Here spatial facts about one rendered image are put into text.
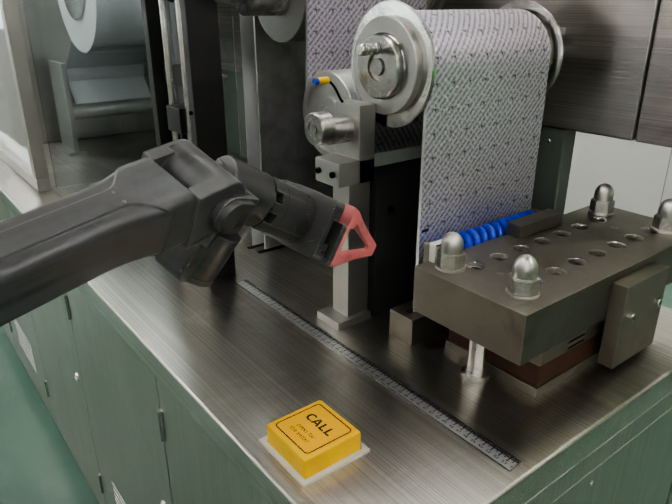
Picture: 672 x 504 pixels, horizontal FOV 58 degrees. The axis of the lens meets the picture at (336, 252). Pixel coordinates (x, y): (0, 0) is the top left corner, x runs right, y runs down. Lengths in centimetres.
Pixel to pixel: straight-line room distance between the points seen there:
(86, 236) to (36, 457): 180
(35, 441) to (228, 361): 154
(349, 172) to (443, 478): 38
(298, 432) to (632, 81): 65
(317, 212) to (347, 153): 18
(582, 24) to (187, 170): 66
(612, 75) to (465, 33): 26
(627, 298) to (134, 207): 56
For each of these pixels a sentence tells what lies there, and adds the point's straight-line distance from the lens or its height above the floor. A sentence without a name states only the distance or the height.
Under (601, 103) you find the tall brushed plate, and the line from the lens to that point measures 98.
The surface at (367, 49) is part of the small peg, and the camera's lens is 75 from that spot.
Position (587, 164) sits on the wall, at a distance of 375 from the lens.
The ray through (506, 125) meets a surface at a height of 117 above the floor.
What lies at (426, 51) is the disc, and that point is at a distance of 73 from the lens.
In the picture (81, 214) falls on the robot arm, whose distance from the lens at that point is 46.
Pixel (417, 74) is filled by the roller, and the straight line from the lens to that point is 73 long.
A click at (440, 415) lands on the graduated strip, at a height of 90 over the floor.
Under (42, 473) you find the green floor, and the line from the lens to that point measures 215.
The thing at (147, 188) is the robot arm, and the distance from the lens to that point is 49.
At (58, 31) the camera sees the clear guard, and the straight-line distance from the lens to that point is 160.
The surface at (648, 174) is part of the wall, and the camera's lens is 359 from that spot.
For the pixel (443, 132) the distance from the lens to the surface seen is 77.
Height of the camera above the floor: 132
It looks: 22 degrees down
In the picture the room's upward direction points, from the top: straight up
